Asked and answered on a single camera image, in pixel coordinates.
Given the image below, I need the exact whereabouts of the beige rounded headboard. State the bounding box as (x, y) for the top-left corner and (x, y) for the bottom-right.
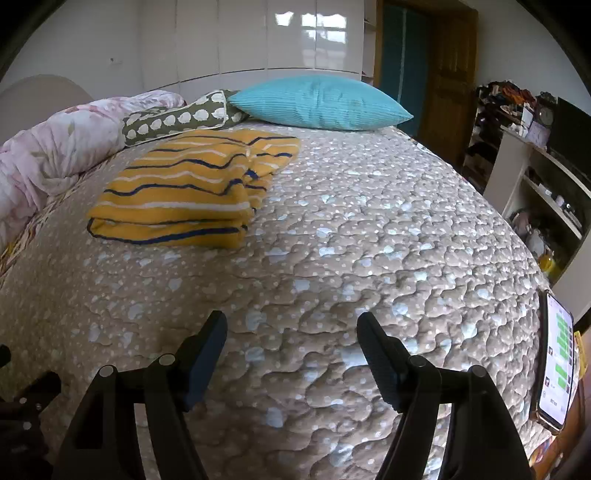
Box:
(0, 74), (95, 146)

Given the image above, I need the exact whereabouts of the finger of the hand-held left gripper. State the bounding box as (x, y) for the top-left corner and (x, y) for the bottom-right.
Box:
(0, 371), (62, 416)

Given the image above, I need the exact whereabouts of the dark cluttered shoe rack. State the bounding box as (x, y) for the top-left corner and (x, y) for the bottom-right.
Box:
(462, 80), (539, 192)

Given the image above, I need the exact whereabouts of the beige quilted bedspread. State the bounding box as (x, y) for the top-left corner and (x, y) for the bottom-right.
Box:
(0, 122), (555, 480)

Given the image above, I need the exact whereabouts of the black monitor screen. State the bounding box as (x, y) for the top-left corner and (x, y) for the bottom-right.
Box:
(547, 97), (591, 183)

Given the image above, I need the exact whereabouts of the white glossy wardrobe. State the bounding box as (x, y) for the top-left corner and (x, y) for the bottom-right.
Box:
(139, 0), (377, 93)

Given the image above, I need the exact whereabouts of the pink floral duvet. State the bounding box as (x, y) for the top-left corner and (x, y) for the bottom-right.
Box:
(0, 90), (187, 250)

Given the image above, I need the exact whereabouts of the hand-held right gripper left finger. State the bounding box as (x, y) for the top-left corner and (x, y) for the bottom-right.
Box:
(51, 310), (229, 480)

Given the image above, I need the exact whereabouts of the turquoise ribbed pillow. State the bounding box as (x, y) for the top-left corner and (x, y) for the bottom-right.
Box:
(228, 76), (415, 131)

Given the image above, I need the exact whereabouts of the smartphone with lit screen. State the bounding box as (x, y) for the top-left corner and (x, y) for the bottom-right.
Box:
(531, 290), (576, 435)

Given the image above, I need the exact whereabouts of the olive pillow with white print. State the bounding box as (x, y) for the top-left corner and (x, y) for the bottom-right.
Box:
(121, 89), (250, 147)

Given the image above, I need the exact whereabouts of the wooden door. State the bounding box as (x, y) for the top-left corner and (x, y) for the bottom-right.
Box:
(376, 0), (478, 158)

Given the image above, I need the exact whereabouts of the white shelf unit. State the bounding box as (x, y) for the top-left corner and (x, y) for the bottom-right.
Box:
(485, 127), (591, 287)

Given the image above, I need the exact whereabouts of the yellow striped knit garment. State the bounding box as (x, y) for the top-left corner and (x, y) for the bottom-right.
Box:
(86, 128), (302, 250)

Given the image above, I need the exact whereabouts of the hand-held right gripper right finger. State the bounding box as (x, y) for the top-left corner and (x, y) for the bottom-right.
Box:
(356, 311), (529, 480)

